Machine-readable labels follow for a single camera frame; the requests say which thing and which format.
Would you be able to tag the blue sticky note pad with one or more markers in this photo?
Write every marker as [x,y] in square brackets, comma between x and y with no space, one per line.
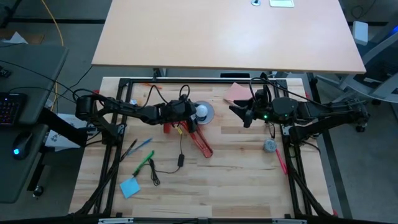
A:
[130,187]

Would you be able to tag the white printed paper sheet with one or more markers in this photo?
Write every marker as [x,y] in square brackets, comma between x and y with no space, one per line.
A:
[60,137]

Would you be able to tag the round silver table grommet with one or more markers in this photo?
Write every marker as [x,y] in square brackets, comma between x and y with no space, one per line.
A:
[256,2]

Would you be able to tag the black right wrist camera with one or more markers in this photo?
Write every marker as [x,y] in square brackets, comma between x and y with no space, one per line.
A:
[263,93]

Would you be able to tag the white box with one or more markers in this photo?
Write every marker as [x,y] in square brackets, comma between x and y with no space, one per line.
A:
[360,32]

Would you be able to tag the red pen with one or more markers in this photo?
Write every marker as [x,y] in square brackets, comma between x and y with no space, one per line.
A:
[281,161]

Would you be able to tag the white rectangular table outlet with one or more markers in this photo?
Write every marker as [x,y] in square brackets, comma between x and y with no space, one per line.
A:
[281,3]

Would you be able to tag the blue pen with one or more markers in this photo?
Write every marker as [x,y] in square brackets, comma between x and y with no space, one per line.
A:
[140,146]

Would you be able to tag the black aluminium table frame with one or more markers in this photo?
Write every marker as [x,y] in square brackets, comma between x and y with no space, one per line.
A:
[124,84]

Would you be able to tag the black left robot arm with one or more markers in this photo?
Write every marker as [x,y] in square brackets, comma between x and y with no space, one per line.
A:
[124,110]

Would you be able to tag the black pen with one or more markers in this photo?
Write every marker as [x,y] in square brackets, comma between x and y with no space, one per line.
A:
[129,150]

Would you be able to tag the grey office chair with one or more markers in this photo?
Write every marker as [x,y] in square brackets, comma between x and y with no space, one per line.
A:
[370,74]

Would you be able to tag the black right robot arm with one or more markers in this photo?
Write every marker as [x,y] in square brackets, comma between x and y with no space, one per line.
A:
[311,110]

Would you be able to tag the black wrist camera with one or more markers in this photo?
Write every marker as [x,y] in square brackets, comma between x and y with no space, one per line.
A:
[183,99]
[263,93]

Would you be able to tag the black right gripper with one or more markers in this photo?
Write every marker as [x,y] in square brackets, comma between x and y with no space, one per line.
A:
[262,112]

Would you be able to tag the small round patterned container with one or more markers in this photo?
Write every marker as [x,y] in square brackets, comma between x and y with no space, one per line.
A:
[133,101]

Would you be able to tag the red desk lamp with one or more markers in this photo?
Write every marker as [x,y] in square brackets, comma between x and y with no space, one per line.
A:
[202,144]

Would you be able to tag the backlit black keyboard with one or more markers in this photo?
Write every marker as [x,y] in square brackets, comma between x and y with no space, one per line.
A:
[9,109]

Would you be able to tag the pink notebook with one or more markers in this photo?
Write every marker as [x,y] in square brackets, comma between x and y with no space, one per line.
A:
[237,91]

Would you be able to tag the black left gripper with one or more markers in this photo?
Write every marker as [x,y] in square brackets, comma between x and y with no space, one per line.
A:
[177,112]

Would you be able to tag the orange pen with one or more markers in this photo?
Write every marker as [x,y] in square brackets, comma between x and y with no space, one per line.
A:
[151,85]

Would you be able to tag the black round knob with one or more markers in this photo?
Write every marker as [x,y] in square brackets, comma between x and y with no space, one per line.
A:
[38,191]

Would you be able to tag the green pen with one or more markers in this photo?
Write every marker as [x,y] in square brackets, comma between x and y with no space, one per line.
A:
[143,163]

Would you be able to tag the grey desk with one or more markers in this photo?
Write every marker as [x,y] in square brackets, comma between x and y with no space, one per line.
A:
[28,71]

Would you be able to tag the black computer mouse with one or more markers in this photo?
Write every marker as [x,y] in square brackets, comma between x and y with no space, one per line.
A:
[21,146]

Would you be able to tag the red clamp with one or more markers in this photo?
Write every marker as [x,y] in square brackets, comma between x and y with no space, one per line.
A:
[96,91]

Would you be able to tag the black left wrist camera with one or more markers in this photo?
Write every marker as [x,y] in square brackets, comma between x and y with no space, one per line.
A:
[183,99]

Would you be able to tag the large beige table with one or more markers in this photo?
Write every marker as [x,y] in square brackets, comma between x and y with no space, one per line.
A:
[227,34]

